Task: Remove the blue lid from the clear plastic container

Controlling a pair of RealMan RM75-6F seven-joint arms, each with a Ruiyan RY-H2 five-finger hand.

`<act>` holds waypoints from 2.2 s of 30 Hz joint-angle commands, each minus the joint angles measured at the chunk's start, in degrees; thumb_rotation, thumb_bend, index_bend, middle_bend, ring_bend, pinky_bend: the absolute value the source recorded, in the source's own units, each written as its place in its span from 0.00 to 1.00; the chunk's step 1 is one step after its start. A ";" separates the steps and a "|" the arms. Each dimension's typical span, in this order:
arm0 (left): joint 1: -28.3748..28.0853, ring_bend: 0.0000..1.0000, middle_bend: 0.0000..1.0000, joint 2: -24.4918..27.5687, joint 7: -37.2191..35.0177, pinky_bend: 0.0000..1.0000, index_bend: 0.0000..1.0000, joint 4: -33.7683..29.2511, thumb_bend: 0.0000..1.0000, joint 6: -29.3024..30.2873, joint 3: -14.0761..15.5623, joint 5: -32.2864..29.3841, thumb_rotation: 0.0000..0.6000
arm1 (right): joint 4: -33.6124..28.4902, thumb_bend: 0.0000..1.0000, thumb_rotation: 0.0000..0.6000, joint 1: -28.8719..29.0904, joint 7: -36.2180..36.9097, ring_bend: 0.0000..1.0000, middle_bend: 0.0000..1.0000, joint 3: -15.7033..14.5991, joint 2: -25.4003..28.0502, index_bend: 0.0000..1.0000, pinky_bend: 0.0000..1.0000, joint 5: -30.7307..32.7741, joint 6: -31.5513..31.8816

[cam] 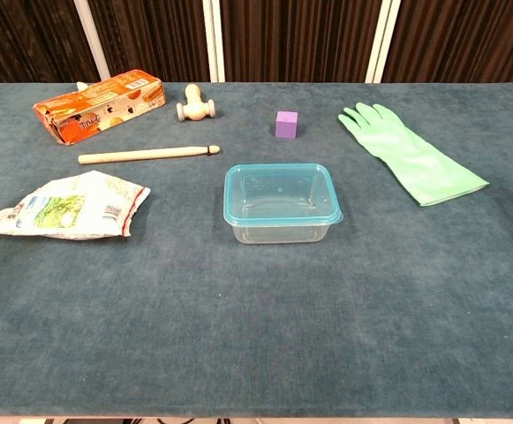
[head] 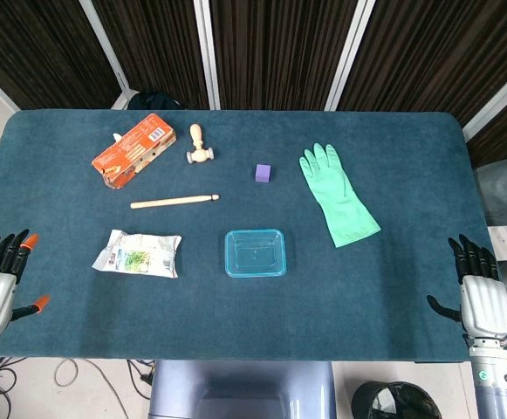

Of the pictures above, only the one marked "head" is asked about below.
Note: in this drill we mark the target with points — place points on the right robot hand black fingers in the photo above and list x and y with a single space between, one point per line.
484 305

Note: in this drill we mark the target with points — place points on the teal container lid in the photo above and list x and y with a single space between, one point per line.
255 253

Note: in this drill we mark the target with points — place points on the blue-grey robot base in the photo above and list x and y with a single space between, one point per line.
235 393

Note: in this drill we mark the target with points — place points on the orange cardboard snack box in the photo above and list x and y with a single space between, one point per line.
133 148

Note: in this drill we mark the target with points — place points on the black trash bin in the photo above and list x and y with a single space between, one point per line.
392 401

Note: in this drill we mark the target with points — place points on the white crumpled snack bag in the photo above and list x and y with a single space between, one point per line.
135 257

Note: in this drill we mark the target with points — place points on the green rubber glove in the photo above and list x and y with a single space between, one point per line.
340 201

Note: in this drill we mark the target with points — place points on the white crumpled tissue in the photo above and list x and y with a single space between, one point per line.
117 137

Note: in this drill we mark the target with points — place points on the wooden stick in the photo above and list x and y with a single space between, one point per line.
174 201

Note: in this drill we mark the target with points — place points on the teal table cloth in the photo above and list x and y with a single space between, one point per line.
253 314

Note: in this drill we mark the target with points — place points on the wooden roller massager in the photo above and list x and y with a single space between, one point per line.
197 150

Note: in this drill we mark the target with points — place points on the black bag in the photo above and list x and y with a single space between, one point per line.
155 101

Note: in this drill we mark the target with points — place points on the purple cube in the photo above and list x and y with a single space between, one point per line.
263 173

